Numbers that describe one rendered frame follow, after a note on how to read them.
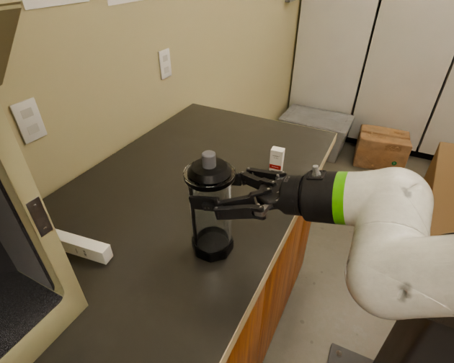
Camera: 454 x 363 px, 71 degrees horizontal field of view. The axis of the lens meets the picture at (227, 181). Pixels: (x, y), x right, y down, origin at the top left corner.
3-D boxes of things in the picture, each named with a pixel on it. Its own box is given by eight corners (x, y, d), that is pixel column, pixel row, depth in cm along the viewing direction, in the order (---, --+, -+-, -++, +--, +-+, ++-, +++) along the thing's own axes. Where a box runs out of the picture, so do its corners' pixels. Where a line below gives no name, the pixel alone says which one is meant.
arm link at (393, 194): (432, 195, 55) (437, 152, 47) (431, 262, 48) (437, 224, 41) (346, 191, 62) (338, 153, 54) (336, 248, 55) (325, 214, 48)
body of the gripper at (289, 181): (308, 166, 59) (263, 166, 64) (295, 191, 53) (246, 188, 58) (313, 199, 63) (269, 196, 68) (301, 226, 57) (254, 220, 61)
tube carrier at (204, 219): (181, 251, 76) (172, 177, 64) (205, 223, 84) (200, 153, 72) (221, 266, 72) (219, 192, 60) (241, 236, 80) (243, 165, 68)
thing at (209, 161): (179, 185, 66) (176, 158, 62) (202, 164, 72) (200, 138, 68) (218, 198, 62) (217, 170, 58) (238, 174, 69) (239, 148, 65)
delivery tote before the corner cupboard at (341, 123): (274, 150, 305) (277, 118, 286) (289, 132, 335) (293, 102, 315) (337, 167, 281) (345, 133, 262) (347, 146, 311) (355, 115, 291)
